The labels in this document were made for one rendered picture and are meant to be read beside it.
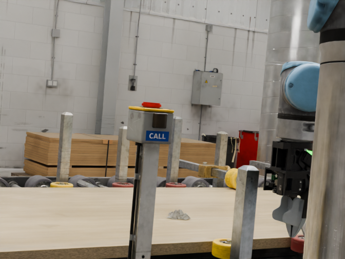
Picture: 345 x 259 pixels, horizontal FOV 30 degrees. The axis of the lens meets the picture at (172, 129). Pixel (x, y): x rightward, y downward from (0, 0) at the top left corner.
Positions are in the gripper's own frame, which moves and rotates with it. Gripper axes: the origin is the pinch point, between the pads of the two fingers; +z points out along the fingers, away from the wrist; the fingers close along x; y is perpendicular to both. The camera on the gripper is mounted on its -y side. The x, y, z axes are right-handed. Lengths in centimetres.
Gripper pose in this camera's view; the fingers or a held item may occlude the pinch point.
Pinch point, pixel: (294, 231)
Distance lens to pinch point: 146.7
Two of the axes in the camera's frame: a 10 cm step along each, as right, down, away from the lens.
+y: -8.6, -0.5, -5.1
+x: 5.0, 0.9, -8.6
